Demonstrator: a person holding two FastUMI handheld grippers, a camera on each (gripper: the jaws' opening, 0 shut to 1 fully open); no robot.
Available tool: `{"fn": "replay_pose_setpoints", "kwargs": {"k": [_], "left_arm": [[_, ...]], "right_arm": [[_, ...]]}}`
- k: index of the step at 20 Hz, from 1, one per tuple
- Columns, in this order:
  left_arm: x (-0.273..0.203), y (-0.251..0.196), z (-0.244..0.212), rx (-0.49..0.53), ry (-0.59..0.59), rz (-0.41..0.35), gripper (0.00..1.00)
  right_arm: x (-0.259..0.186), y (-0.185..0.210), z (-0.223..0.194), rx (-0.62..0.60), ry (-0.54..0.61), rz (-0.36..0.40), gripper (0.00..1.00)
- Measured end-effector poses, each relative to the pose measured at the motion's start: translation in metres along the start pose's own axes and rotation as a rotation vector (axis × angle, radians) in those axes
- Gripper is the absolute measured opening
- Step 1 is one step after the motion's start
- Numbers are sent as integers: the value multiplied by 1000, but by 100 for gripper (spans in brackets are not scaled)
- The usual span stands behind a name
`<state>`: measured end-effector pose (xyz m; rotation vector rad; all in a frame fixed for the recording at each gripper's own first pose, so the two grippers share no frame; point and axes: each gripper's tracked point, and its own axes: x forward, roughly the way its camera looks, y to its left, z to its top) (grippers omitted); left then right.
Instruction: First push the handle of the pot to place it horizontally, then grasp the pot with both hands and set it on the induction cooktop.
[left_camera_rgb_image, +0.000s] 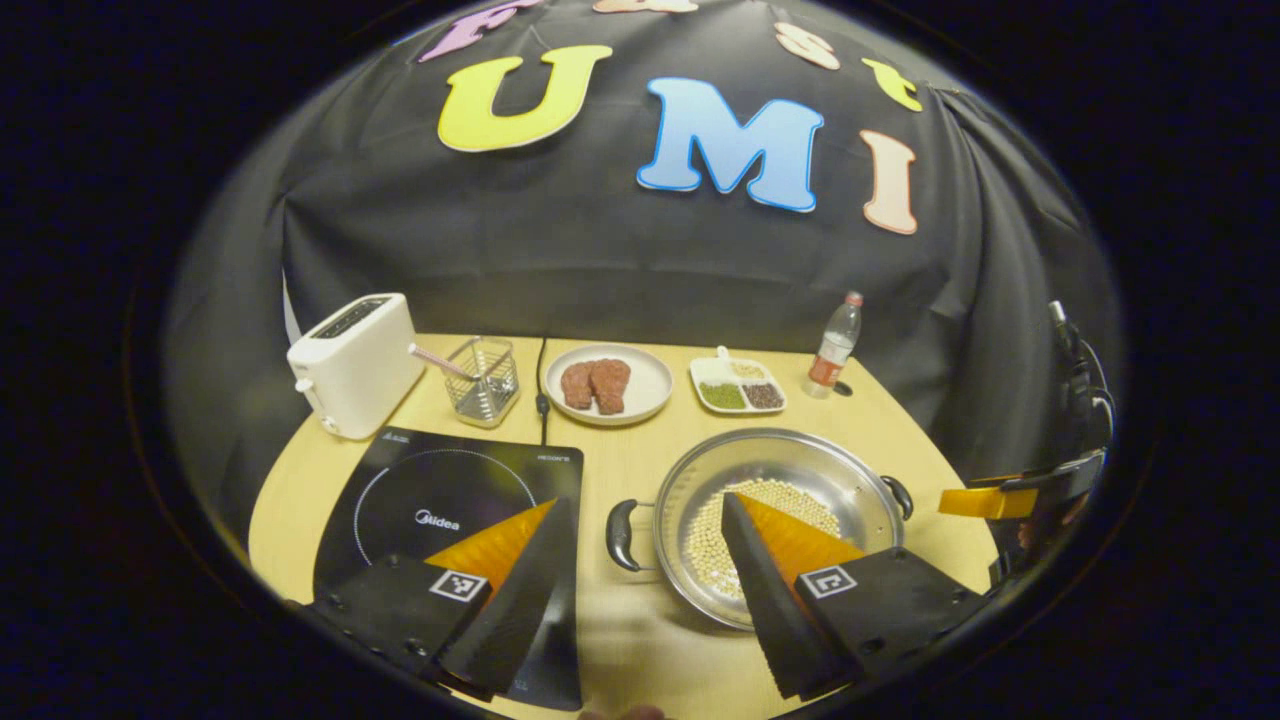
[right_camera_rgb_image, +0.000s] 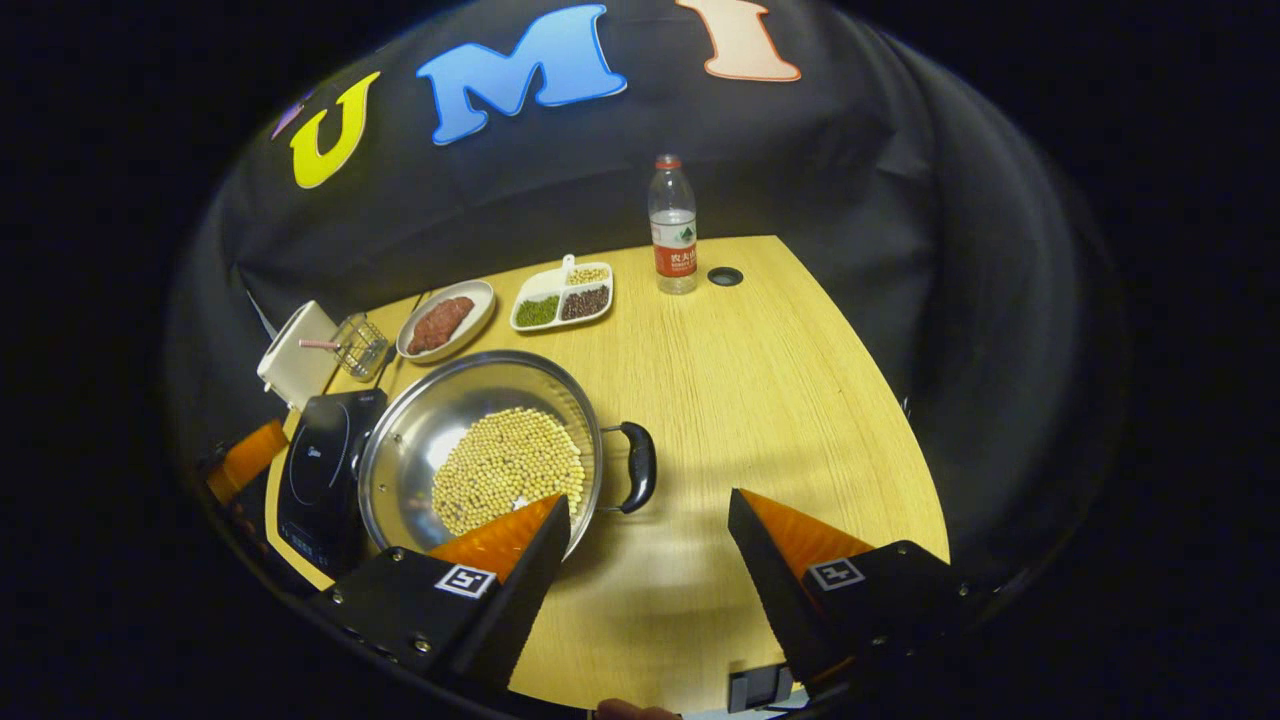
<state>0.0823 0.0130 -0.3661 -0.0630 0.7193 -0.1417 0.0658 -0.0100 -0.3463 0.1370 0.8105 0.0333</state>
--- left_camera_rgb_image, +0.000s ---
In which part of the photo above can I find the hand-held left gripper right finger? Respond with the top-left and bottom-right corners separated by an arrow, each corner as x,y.
722,490 -> 1001,701

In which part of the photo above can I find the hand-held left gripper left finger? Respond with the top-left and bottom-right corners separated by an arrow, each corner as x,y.
300,497 -> 581,701

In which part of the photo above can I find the stainless steel pot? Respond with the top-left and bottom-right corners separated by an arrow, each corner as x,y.
605,428 -> 916,633

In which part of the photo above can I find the black induction cooktop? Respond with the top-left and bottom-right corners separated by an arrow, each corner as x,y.
312,427 -> 586,713

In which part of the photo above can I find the pile of yellow soybeans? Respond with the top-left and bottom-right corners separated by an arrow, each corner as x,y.
685,478 -> 843,601

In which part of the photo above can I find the white divided bean dish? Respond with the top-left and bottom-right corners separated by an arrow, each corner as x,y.
690,346 -> 788,415

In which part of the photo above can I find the clear plastic water bottle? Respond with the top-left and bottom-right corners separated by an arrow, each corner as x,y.
805,291 -> 864,400

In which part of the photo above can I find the round white plate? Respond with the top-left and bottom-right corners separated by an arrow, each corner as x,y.
546,343 -> 674,427

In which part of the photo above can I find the pink striped stick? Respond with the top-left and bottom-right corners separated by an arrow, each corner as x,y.
408,343 -> 477,382

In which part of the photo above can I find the white toaster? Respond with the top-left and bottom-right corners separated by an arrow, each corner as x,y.
287,293 -> 426,441

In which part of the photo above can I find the black backdrop cloth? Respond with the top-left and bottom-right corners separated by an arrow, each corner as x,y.
165,0 -> 1121,546

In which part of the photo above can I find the black power cable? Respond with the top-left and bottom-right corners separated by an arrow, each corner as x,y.
535,337 -> 552,446

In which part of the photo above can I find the metal wire basket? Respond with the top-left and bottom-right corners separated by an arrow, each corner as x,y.
443,337 -> 521,429

